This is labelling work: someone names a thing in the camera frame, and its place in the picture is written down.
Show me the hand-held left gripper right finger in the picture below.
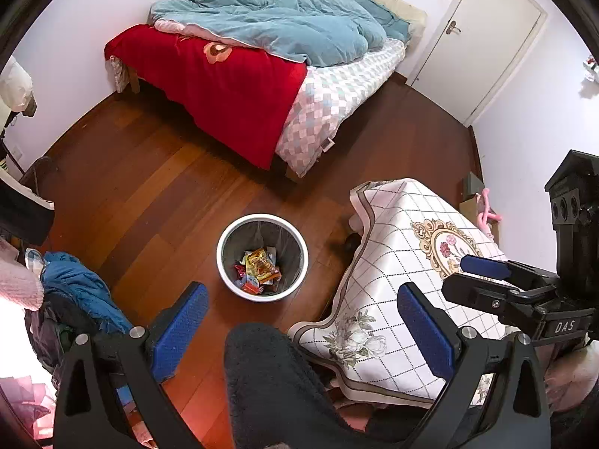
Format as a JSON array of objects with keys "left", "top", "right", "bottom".
[{"left": 397, "top": 282, "right": 552, "bottom": 449}]

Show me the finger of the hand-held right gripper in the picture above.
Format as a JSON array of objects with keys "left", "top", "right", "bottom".
[
  {"left": 460, "top": 254, "right": 559, "bottom": 291},
  {"left": 441, "top": 274, "right": 549, "bottom": 334}
]

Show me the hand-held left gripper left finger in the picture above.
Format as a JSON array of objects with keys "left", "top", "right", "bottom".
[{"left": 52, "top": 281, "right": 232, "bottom": 449}]

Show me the white trash bin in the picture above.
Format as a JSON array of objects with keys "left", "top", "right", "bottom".
[{"left": 216, "top": 214, "right": 308, "bottom": 301}]

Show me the person's right forearm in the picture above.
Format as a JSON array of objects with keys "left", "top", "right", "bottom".
[{"left": 543, "top": 343, "right": 599, "bottom": 412}]

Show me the pink plastic toy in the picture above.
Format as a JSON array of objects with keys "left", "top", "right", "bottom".
[{"left": 476, "top": 188, "right": 502, "bottom": 240}]

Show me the small cardboard box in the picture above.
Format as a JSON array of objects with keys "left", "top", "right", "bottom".
[{"left": 461, "top": 173, "right": 485, "bottom": 216}]

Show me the person's dark trouser leg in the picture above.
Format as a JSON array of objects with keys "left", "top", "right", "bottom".
[
  {"left": 224, "top": 323, "right": 375, "bottom": 449},
  {"left": 365, "top": 381, "right": 599, "bottom": 449}
]

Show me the blue clothing pile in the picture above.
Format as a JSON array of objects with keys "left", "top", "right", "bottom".
[{"left": 40, "top": 251, "right": 134, "bottom": 337}]

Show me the dark clothing pile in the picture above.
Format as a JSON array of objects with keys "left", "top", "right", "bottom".
[{"left": 25, "top": 294, "right": 97, "bottom": 375}]

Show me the dark bin liner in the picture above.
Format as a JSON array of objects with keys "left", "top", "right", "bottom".
[{"left": 222, "top": 220, "right": 303, "bottom": 296}]

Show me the pink fluffy cloth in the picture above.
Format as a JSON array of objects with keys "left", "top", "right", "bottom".
[{"left": 0, "top": 238, "right": 45, "bottom": 312}]

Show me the pink patterned cloth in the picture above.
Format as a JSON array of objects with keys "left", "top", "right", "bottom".
[{"left": 0, "top": 374, "right": 53, "bottom": 437}]

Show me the black bag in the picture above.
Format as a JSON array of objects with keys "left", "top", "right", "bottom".
[{"left": 0, "top": 175, "right": 56, "bottom": 246}]

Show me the white door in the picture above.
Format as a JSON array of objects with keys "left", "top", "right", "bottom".
[{"left": 411, "top": 0, "right": 549, "bottom": 127}]

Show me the patterned bed sheet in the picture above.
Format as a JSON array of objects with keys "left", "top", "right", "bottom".
[{"left": 275, "top": 37, "right": 405, "bottom": 178}]

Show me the wooden bed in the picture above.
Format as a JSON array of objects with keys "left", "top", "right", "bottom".
[{"left": 104, "top": 0, "right": 428, "bottom": 183}]

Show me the red blanket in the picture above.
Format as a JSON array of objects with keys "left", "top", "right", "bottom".
[{"left": 104, "top": 23, "right": 310, "bottom": 171}]

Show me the white hanging cloth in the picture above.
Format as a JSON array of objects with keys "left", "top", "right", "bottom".
[{"left": 0, "top": 56, "right": 36, "bottom": 114}]

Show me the blue duvet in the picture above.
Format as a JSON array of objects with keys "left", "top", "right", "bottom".
[{"left": 150, "top": 0, "right": 413, "bottom": 67}]

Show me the wall hook ornament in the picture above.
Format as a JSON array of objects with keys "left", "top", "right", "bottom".
[{"left": 583, "top": 56, "right": 599, "bottom": 99}]

